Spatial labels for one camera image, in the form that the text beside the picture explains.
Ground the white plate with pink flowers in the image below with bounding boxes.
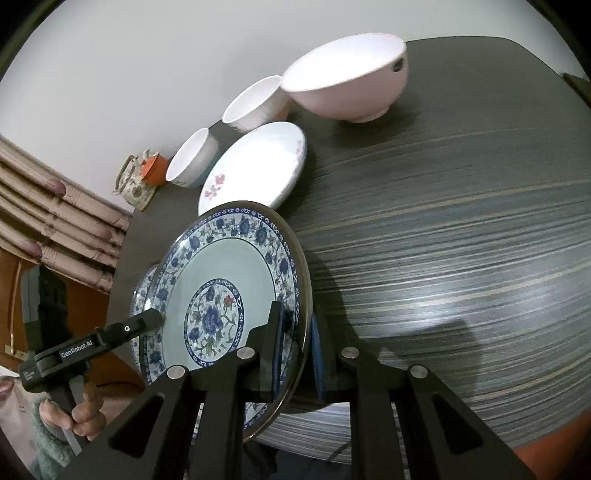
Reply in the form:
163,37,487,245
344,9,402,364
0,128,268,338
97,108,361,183
198,121,308,217

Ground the floral ceramic teapot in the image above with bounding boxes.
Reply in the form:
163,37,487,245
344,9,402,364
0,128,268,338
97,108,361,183
112,148,158,212

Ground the beige pleated curtain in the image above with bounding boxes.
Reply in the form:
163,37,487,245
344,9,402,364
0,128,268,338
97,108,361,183
0,134,130,294

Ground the small white bowl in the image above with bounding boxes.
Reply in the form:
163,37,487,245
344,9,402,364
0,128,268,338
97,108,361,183
165,127,220,188
222,75,291,134

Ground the orange lidded cup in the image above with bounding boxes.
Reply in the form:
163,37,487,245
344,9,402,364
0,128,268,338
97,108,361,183
140,155,171,184

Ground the black cable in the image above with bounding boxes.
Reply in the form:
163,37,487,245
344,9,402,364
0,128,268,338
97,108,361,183
318,438,354,462

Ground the person's left hand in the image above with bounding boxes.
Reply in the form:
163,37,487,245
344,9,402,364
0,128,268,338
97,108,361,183
39,384,105,439

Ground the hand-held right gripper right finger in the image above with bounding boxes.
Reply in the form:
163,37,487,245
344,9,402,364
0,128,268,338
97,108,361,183
311,316,537,480

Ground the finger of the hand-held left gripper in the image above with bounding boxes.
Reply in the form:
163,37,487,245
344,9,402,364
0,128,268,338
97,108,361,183
95,308,164,352

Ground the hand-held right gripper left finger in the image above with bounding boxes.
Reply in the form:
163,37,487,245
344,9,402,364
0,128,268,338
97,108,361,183
55,301,298,480

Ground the person's left forearm green sleeve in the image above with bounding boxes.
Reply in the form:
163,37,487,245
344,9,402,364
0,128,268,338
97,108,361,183
23,399,90,480

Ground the blue floral plate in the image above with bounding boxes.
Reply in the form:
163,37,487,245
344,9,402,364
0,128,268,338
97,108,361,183
130,264,167,384
139,200,314,439

